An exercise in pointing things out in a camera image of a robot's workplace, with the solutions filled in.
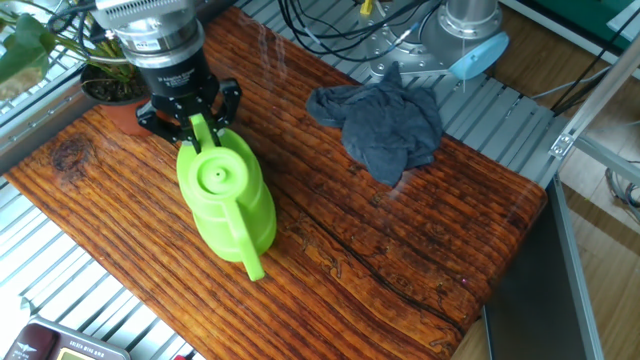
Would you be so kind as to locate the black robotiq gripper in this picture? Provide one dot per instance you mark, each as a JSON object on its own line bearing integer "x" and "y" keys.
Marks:
{"x": 177, "y": 80}

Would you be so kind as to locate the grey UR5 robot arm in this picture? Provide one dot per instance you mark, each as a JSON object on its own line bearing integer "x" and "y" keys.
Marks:
{"x": 470, "y": 20}

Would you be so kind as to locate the maroon desk telephone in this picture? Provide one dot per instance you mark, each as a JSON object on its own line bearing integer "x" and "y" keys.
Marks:
{"x": 30, "y": 345}

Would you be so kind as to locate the green plant in terracotta pot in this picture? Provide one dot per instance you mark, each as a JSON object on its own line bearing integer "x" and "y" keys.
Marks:
{"x": 125, "y": 117}

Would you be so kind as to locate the glossy brown wooden board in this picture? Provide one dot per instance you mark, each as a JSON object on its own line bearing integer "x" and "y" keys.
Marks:
{"x": 350, "y": 260}

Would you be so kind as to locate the yellow plastic clip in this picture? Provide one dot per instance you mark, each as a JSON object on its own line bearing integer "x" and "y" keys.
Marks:
{"x": 366, "y": 7}

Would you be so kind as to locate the green floor mat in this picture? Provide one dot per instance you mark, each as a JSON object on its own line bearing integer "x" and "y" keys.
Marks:
{"x": 575, "y": 15}

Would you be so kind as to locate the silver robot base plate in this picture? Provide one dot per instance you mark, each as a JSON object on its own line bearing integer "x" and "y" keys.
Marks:
{"x": 400, "y": 55}

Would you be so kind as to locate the dark grey towel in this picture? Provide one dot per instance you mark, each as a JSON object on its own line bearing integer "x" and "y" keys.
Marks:
{"x": 385, "y": 130}

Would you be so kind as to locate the aluminium frame profile with bracket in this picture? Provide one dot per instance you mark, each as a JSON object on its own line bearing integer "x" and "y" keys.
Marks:
{"x": 600, "y": 95}

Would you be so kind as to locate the green plastic watering can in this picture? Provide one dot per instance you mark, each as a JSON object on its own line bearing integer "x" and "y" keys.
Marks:
{"x": 225, "y": 210}

